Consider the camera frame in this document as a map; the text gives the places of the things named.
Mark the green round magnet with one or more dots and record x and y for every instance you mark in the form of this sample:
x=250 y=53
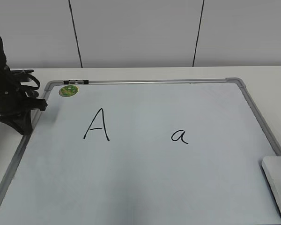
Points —
x=68 y=91

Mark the white whiteboard eraser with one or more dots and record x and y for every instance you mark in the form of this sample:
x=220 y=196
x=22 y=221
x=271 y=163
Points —
x=272 y=169

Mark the white board with grey frame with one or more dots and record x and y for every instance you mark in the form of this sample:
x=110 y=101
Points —
x=184 y=152

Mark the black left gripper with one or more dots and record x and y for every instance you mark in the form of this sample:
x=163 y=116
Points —
x=18 y=97

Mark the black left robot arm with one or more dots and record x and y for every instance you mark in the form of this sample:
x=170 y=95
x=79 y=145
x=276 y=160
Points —
x=18 y=96

